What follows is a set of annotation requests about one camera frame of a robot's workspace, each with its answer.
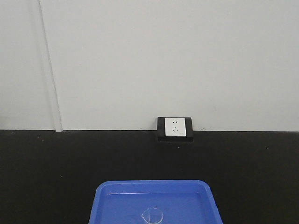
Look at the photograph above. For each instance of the blue plastic tray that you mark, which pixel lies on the blue plastic tray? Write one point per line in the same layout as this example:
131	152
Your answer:
181	201

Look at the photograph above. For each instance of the clear glass beaker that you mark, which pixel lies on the clear glass beaker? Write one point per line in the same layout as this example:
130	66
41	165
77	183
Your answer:
152	216

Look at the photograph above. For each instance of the white power socket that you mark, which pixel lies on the white power socket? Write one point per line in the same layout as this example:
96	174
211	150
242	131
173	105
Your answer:
175	127

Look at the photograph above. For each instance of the black socket housing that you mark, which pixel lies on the black socket housing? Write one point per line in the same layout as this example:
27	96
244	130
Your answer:
161	131

